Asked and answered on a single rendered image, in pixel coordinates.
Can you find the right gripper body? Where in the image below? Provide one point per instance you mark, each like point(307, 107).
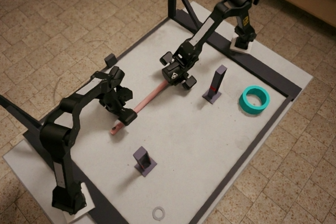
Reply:
point(127, 115)

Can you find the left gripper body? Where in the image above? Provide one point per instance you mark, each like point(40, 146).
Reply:
point(189, 82)

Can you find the pink long bar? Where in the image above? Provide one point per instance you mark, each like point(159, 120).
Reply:
point(142, 104)

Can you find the teal open ring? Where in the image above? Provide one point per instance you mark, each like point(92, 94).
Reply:
point(258, 91)

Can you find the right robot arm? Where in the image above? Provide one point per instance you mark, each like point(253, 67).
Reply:
point(58, 140)

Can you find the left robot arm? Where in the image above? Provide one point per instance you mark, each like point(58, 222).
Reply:
point(191, 48)

